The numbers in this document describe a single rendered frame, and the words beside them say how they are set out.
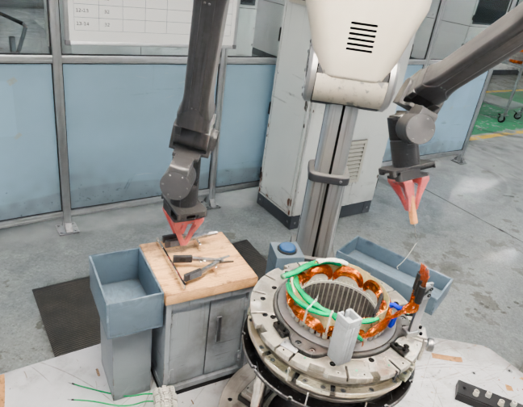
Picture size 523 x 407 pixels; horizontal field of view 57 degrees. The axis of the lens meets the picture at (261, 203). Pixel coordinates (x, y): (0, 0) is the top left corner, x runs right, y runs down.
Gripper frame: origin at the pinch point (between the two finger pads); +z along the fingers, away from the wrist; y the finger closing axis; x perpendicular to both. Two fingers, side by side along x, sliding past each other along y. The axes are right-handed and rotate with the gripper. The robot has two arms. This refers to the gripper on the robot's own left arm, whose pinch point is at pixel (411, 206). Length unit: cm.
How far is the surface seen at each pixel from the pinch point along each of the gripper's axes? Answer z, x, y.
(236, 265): 5.7, 8.8, -38.2
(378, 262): 16.3, 14.0, -2.1
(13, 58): -69, 185, -98
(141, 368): 23, 10, -62
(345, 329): 8.4, -25.5, -29.6
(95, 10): -87, 186, -53
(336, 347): 12.1, -23.3, -30.7
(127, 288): 7, 15, -62
